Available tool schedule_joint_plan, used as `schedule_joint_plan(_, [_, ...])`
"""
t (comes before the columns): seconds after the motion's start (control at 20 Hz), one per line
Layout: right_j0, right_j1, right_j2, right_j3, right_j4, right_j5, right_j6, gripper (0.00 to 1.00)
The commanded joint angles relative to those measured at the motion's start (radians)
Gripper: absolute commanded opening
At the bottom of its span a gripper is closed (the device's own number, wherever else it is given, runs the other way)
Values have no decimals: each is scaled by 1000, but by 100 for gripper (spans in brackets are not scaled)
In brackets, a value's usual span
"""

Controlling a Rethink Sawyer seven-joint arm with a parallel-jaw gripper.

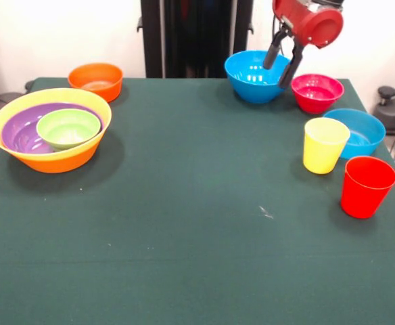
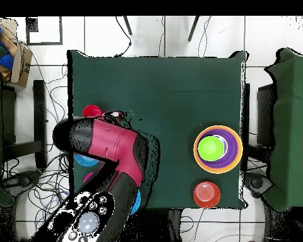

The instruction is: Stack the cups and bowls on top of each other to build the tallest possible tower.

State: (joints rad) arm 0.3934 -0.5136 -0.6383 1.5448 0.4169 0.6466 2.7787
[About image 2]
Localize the small green bowl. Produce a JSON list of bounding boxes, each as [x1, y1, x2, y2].
[[197, 135, 225, 163]]

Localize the large yellow bowl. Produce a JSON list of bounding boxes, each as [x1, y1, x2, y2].
[[193, 125, 244, 175]]

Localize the purple bowl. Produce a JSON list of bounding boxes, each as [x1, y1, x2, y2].
[[196, 128, 241, 170]]

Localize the red cup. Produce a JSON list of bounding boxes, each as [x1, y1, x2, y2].
[[82, 104, 104, 118]]

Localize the shallow blue bowl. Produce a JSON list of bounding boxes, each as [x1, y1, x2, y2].
[[73, 153, 102, 168]]

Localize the dark green tablecloth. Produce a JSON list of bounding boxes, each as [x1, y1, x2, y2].
[[66, 49, 249, 210]]

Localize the small pink bowl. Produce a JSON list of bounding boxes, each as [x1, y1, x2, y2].
[[83, 171, 95, 184]]

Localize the black bench stand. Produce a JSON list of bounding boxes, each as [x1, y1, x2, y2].
[[1, 79, 47, 170]]

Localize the deep blue bowl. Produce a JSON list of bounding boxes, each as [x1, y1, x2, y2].
[[130, 188, 142, 216]]

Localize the black tripod leg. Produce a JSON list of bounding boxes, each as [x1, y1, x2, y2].
[[187, 16, 200, 42], [122, 16, 133, 36]]

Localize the cardboard box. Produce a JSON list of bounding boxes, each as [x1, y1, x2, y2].
[[0, 17, 33, 88]]

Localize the small orange bowl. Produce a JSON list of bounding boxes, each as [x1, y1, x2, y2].
[[193, 181, 222, 209]]

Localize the tangle of black cables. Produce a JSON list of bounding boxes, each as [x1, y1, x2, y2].
[[1, 57, 75, 233]]

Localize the black floor cable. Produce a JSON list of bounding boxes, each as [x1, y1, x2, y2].
[[115, 16, 133, 57]]

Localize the black square floor frame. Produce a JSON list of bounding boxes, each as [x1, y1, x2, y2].
[[25, 16, 64, 46]]

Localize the black pedestal foot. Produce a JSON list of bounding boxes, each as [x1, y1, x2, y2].
[[243, 171, 275, 199], [2, 170, 42, 195]]

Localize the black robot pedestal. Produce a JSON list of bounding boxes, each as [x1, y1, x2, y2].
[[141, 208, 184, 242]]

